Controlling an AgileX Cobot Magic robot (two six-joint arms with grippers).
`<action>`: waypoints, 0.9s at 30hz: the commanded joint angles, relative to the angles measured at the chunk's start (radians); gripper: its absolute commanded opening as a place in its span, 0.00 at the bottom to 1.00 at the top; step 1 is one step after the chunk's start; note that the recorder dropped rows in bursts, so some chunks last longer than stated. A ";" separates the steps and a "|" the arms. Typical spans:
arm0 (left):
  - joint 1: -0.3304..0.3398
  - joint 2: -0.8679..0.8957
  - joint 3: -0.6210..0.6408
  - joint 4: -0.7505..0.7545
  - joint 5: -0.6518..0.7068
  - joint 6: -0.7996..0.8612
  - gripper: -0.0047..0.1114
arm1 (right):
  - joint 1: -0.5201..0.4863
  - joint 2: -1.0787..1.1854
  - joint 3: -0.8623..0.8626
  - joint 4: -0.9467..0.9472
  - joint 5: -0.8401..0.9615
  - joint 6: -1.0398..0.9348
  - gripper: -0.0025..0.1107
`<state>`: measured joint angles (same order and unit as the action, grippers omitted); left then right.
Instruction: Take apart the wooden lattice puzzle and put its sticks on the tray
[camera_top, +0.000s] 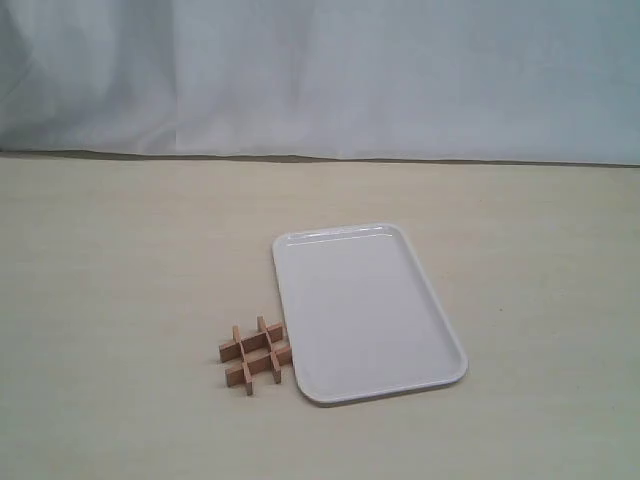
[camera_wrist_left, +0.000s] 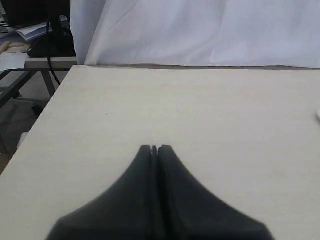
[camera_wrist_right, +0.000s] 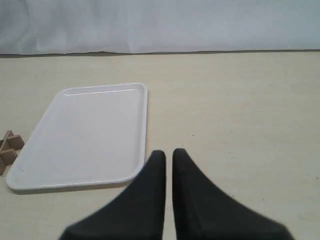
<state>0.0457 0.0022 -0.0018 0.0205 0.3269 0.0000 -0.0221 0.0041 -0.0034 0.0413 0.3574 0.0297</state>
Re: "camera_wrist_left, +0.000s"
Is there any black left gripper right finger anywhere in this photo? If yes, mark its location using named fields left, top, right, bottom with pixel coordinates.
left=157, top=145, right=274, bottom=240

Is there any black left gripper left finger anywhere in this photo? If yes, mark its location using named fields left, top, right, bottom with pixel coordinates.
left=47, top=145, right=153, bottom=240

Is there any white plastic tray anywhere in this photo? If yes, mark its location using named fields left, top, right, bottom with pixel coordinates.
left=316, top=109, right=320, bottom=122

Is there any grey side desk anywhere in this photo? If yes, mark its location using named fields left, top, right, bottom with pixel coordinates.
left=0, top=56, right=78, bottom=98

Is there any black monitor stand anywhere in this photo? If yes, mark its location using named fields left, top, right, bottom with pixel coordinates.
left=27, top=0, right=76, bottom=58

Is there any white backdrop cloth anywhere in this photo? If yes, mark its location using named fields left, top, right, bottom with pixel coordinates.
left=70, top=0, right=320, bottom=69

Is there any stack of papers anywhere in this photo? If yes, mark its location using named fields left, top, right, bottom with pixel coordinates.
left=15, top=22, right=47, bottom=42

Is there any black hanging cable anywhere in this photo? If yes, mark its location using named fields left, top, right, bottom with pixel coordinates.
left=45, top=19, right=62, bottom=86

